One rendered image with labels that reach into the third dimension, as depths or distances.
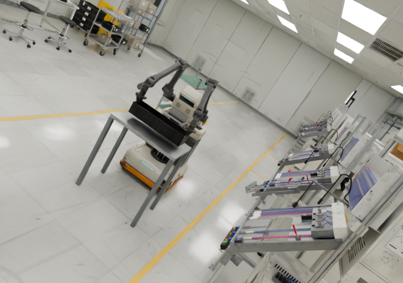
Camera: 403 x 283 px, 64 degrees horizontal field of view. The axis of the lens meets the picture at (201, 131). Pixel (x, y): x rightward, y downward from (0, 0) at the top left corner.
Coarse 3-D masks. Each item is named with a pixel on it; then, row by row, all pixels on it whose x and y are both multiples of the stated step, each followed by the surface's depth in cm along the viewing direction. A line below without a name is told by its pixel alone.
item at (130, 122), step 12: (108, 120) 285; (120, 120) 282; (132, 120) 295; (144, 132) 286; (156, 132) 301; (96, 144) 293; (156, 144) 277; (168, 144) 291; (108, 156) 339; (168, 156) 274; (180, 156) 288; (84, 168) 301; (168, 168) 276; (168, 180) 324; (144, 204) 288; (156, 204) 334
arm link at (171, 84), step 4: (180, 60) 309; (184, 60) 313; (184, 64) 308; (188, 64) 313; (176, 72) 322; (180, 72) 320; (176, 76) 323; (180, 76) 325; (172, 80) 327; (176, 80) 327; (168, 84) 331; (172, 84) 328; (164, 88) 333; (172, 88) 333; (168, 92) 332; (172, 92) 336; (168, 96) 336
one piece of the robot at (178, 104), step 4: (172, 96) 344; (176, 96) 345; (172, 100) 345; (176, 100) 342; (180, 100) 341; (172, 104) 345; (176, 104) 344; (180, 104) 342; (184, 104) 340; (176, 108) 344; (180, 108) 343; (184, 108) 341; (188, 108) 340; (192, 108) 338; (180, 112) 344; (184, 112) 343; (188, 112) 341; (192, 112) 339; (188, 116) 342; (192, 116) 341
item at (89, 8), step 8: (80, 0) 807; (80, 8) 812; (88, 8) 803; (96, 8) 840; (80, 16) 815; (88, 16) 809; (104, 16) 832; (80, 24) 818; (88, 24) 811; (88, 32) 814; (96, 32) 844
